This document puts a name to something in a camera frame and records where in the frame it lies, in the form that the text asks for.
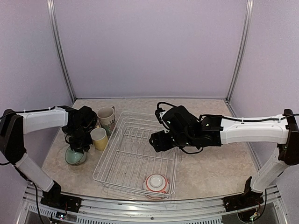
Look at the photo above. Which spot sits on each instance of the teal floral mug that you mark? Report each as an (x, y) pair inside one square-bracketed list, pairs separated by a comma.
[(106, 117)]

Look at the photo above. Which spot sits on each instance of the left aluminium corner post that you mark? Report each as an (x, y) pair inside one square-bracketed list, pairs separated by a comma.
[(59, 49)]

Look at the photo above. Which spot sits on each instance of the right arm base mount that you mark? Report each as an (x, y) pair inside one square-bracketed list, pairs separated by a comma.
[(244, 200)]

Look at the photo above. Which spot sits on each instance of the yellow cup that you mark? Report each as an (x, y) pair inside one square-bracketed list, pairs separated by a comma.
[(99, 138)]

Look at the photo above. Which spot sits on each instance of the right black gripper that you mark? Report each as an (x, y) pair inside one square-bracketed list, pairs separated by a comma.
[(160, 143)]

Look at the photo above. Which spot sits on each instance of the white wire dish rack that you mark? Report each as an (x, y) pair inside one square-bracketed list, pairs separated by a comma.
[(129, 158)]

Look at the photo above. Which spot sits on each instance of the white red rimmed bowl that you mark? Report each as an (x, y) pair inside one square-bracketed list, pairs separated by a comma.
[(156, 183)]

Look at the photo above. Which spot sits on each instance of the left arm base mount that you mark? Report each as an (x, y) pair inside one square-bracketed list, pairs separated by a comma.
[(60, 201)]

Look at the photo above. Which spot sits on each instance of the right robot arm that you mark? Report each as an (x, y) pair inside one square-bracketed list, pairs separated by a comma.
[(281, 130)]

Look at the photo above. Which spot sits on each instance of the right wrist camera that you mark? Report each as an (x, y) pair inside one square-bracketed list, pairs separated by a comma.
[(160, 113)]

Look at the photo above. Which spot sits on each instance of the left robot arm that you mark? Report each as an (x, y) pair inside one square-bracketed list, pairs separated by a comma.
[(15, 126)]

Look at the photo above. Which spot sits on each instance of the light green flower bowl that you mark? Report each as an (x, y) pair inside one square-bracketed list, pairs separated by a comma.
[(74, 158)]

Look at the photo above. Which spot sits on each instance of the aluminium front frame rail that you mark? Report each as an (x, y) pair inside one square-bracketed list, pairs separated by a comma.
[(96, 210)]

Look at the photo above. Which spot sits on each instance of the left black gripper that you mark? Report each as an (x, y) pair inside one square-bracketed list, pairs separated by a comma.
[(86, 145)]

